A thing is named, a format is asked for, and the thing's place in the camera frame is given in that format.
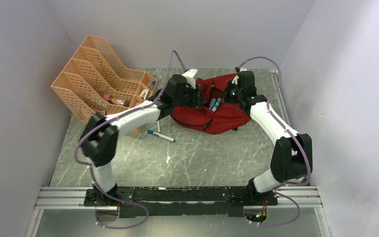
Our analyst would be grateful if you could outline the orange plastic desk organizer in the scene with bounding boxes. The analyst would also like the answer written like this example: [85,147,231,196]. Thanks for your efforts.
[51,35,159,123]

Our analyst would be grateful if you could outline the white stapler in organizer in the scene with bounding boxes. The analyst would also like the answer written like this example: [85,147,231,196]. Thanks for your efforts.
[139,89,150,100]

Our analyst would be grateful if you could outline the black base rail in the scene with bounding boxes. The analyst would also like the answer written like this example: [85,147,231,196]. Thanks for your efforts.
[83,186,278,218]

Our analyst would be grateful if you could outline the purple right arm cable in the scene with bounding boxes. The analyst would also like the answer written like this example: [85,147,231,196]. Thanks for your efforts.
[236,56,312,227]

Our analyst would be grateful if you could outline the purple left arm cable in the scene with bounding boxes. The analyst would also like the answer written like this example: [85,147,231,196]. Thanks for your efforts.
[74,50,188,230]

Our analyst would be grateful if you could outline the red student backpack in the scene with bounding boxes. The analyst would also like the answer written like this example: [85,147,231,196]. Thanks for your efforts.
[170,73,251,135]

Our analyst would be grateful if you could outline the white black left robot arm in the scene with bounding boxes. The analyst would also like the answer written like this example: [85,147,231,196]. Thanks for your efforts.
[74,69,205,205]

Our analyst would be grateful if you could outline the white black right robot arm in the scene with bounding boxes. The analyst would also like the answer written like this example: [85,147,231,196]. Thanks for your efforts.
[225,69,312,204]

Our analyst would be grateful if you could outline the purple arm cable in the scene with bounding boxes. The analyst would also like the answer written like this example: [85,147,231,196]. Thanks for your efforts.
[236,56,312,227]
[74,50,188,230]

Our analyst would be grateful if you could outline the white green glue stick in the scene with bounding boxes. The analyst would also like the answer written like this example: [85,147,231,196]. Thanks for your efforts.
[211,98,222,112]

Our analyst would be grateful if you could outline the blue white marker pen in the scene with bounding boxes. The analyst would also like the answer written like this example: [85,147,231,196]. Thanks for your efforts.
[147,130,176,143]

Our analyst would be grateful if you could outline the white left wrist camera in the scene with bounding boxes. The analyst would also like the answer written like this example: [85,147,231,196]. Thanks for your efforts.
[182,68,198,89]

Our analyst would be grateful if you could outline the pink bottle in organizer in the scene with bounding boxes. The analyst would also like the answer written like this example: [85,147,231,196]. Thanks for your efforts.
[102,93,130,107]

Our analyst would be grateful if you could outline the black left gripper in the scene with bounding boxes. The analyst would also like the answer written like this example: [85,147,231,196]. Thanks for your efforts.
[173,81,205,109]

